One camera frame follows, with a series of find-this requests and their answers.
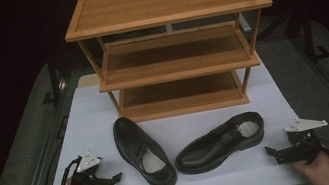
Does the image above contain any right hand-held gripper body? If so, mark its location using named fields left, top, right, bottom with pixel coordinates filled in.
left=269, top=113, right=329, bottom=168

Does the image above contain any wooden three-tier shoe rack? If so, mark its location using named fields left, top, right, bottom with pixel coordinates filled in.
left=58, top=0, right=289, bottom=133

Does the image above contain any person's right hand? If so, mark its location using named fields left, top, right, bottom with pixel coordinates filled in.
left=289, top=149, right=329, bottom=185

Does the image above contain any black leather shoe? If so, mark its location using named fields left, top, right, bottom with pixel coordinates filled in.
left=110, top=108, right=180, bottom=185
left=168, top=109, right=271, bottom=179

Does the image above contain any black metal stand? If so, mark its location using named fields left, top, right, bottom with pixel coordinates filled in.
left=33, top=51, right=71, bottom=110
left=298, top=6, right=329, bottom=66

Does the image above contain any white table mat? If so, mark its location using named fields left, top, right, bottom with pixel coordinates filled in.
left=23, top=47, right=329, bottom=185

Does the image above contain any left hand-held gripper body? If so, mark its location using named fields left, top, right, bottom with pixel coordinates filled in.
left=66, top=145, right=117, bottom=185

